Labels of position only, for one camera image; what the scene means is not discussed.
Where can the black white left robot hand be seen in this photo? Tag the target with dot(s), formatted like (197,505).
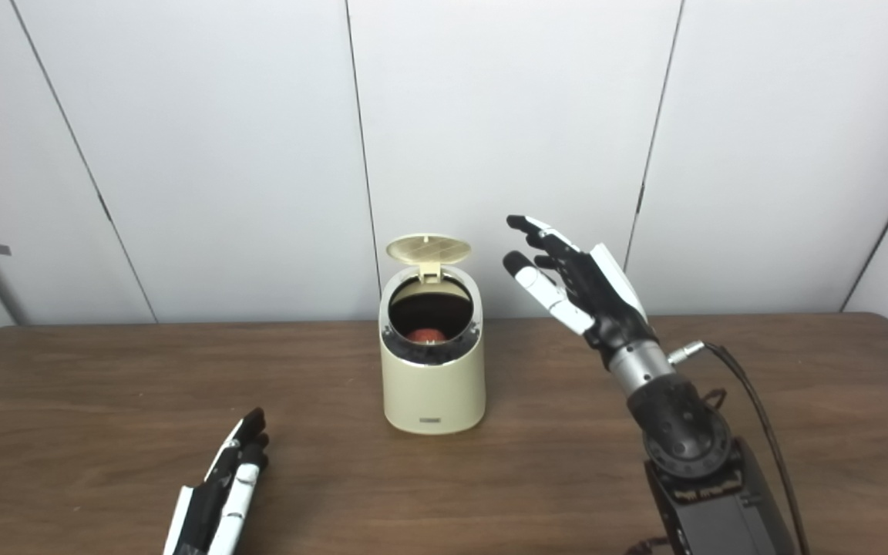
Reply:
(216,501)

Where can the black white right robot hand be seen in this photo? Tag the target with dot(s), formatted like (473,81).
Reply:
(606,301)

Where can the red apple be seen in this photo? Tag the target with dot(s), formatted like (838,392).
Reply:
(426,335)

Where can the cream round bin lid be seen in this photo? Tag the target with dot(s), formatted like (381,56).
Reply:
(428,248)

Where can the cream-colored bin body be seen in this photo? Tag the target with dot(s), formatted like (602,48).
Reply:
(432,393)

